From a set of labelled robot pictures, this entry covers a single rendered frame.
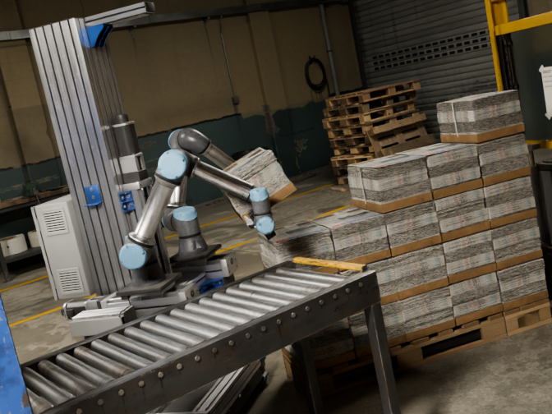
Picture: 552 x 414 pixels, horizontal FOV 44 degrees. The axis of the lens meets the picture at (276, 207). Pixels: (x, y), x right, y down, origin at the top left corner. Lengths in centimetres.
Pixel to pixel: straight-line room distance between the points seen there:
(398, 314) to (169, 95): 741
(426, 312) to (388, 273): 31
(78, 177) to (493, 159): 209
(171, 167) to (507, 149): 183
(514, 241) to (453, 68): 762
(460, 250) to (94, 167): 189
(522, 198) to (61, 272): 240
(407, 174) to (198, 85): 750
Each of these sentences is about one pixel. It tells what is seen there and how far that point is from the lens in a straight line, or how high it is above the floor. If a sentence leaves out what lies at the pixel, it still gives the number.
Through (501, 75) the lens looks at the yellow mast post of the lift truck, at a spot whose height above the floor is 135.
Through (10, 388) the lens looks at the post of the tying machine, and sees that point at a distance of 178.
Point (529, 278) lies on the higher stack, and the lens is 399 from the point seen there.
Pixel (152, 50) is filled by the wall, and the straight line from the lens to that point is 1049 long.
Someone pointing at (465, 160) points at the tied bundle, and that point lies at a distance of 369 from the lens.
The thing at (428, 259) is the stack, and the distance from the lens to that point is 363.
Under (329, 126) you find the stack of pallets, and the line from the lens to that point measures 1020.
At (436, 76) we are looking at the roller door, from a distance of 1153.
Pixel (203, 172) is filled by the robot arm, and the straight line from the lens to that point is 299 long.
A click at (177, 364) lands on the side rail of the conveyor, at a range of 218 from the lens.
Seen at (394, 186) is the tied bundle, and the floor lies 95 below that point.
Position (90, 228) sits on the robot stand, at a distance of 338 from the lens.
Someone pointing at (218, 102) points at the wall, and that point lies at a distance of 1092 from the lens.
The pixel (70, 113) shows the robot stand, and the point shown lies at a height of 162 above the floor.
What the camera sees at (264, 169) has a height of 119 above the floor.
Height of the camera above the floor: 152
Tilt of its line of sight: 9 degrees down
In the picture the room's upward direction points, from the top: 12 degrees counter-clockwise
